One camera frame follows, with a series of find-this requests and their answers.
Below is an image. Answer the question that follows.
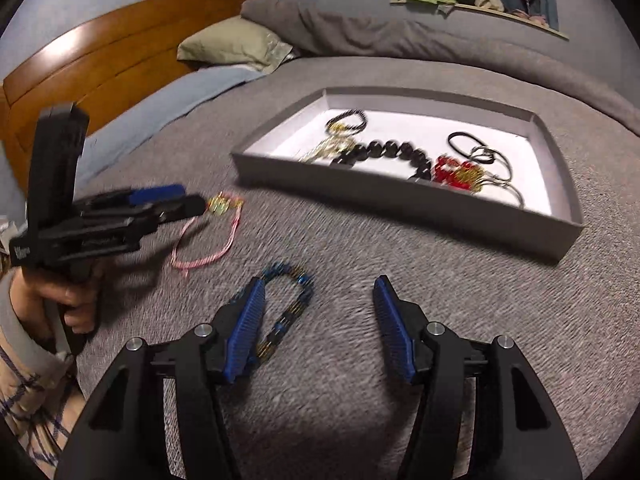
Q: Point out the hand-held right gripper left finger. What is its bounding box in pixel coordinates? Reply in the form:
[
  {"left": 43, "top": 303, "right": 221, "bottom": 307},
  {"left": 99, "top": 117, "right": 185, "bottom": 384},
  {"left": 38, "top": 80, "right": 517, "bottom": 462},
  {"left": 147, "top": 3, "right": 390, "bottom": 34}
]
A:
[{"left": 55, "top": 276, "right": 268, "bottom": 480}]

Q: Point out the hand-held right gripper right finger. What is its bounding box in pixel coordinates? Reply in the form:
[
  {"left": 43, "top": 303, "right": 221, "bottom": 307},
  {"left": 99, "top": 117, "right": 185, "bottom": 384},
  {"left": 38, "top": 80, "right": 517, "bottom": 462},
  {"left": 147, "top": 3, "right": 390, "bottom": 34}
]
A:
[{"left": 372, "top": 275, "right": 583, "bottom": 480}]

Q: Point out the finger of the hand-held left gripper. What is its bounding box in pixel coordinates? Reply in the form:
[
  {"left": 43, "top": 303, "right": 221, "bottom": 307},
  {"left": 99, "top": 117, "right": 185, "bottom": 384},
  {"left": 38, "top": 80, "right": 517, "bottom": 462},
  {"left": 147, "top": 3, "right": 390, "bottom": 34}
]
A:
[
  {"left": 75, "top": 184, "right": 187, "bottom": 211},
  {"left": 80, "top": 195, "right": 208, "bottom": 241}
]

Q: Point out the pink cord bracelet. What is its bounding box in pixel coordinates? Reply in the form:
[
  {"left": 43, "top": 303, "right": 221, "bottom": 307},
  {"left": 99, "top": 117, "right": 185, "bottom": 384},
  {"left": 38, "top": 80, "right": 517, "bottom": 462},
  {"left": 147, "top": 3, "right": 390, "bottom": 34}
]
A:
[{"left": 171, "top": 191, "right": 246, "bottom": 276}]

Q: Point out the blue bead bracelet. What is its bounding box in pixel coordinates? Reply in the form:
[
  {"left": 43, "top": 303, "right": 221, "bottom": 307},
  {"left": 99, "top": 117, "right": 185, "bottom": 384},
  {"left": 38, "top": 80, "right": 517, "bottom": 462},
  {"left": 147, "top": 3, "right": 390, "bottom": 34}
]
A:
[{"left": 252, "top": 260, "right": 316, "bottom": 366}]

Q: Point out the grey box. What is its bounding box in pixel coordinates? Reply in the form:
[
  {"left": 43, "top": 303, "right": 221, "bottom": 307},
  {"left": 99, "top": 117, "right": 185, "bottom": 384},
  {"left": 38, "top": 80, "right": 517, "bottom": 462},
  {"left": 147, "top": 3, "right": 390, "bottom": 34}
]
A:
[{"left": 230, "top": 87, "right": 586, "bottom": 263}]

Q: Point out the gold bracelet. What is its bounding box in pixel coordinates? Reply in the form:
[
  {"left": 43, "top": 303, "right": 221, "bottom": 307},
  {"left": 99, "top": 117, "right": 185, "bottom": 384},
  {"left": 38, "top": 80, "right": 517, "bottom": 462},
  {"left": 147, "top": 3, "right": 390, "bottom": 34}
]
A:
[{"left": 299, "top": 137, "right": 356, "bottom": 163}]

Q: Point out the red bead gold ornament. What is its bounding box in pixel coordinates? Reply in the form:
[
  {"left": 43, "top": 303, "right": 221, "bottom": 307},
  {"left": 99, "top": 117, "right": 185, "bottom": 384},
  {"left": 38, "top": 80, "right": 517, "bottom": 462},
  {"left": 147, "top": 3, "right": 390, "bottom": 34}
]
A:
[{"left": 432, "top": 156, "right": 488, "bottom": 193}]

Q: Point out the large black bead bracelet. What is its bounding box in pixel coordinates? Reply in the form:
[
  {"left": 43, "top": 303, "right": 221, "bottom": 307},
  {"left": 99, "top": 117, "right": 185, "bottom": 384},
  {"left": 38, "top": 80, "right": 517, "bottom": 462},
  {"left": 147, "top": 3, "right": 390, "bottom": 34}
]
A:
[{"left": 330, "top": 140, "right": 435, "bottom": 183}]

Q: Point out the silver bangle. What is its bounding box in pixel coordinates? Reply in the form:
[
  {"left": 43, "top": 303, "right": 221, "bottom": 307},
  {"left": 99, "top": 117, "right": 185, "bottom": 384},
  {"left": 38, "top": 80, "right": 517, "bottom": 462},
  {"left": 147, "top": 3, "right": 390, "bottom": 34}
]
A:
[{"left": 470, "top": 146, "right": 526, "bottom": 208}]

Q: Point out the small dark bead bracelet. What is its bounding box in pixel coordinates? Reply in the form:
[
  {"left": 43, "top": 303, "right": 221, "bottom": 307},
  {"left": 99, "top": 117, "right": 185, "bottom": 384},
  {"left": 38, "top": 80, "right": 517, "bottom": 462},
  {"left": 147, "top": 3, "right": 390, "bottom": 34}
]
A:
[{"left": 325, "top": 109, "right": 370, "bottom": 136}]

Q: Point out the black hair tie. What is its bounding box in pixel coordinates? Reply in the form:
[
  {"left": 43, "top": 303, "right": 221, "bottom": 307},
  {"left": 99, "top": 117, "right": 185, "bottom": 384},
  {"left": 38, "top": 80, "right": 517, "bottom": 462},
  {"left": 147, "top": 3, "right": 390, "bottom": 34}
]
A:
[{"left": 446, "top": 131, "right": 513, "bottom": 183}]

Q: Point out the person's left forearm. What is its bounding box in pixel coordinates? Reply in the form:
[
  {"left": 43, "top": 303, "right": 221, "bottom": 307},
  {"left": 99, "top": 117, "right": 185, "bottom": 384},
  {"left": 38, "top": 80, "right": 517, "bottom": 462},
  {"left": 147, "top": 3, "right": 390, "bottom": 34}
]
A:
[{"left": 0, "top": 270, "right": 88, "bottom": 480}]

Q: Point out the person's left hand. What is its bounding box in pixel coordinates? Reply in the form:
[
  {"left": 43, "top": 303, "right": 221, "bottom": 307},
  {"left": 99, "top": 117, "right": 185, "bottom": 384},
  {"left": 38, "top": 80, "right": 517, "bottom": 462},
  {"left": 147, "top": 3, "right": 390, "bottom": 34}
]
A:
[{"left": 25, "top": 260, "right": 108, "bottom": 336}]

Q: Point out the light blue bed sheet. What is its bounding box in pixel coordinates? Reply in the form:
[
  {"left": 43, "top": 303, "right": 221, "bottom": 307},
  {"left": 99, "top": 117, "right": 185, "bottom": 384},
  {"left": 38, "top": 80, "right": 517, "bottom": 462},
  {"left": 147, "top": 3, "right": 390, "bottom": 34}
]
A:
[{"left": 75, "top": 66, "right": 266, "bottom": 186}]

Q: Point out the grey bed cover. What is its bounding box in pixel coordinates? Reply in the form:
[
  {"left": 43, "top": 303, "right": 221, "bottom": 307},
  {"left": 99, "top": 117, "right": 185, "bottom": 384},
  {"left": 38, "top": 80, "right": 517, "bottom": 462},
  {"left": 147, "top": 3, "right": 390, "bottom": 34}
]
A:
[{"left": 75, "top": 55, "right": 640, "bottom": 480}]

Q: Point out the wooden headboard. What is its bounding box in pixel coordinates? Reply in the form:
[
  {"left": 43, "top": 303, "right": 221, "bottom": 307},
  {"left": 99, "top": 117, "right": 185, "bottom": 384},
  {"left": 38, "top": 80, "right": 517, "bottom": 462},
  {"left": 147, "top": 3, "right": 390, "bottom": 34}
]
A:
[{"left": 2, "top": 0, "right": 278, "bottom": 196}]

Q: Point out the green pillow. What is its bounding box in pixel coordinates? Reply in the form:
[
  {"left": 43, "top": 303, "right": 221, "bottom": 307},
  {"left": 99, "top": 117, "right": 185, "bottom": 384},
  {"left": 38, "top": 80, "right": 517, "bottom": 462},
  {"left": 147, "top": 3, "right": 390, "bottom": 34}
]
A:
[{"left": 177, "top": 16, "right": 296, "bottom": 72}]

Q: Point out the grey folded duvet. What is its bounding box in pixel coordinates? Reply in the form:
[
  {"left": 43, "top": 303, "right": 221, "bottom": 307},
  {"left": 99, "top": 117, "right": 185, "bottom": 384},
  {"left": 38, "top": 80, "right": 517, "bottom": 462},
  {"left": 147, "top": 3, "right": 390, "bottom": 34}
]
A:
[{"left": 240, "top": 0, "right": 640, "bottom": 136}]

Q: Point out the windowsill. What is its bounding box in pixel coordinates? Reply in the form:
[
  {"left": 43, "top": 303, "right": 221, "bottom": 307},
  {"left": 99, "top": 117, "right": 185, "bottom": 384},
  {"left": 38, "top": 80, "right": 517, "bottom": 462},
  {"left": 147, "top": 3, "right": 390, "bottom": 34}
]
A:
[{"left": 390, "top": 0, "right": 571, "bottom": 41}]

